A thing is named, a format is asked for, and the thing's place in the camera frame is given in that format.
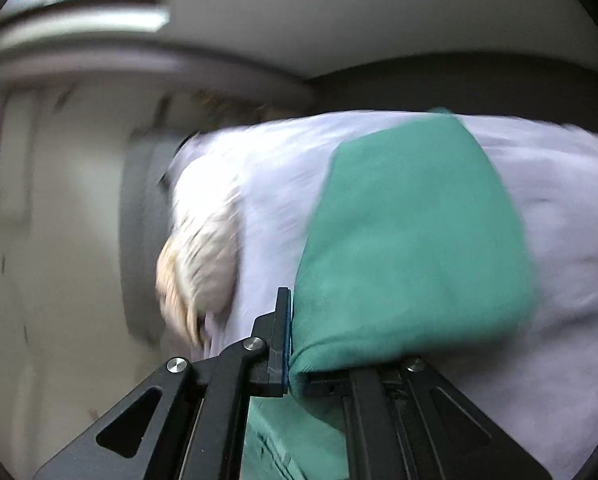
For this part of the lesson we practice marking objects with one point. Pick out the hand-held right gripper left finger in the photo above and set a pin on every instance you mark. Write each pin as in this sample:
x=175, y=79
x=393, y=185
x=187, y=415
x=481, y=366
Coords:
x=280, y=345

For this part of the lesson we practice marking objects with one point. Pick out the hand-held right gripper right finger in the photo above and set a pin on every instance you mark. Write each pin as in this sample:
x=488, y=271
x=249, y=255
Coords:
x=369, y=392

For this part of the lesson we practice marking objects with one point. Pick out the green garment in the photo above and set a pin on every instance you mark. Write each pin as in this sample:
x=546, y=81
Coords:
x=409, y=240

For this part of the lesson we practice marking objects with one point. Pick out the cream textured pillow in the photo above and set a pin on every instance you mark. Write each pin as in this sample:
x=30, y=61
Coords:
x=204, y=265

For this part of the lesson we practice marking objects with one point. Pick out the lavender plush blanket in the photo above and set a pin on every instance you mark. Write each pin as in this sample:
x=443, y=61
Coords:
x=554, y=210

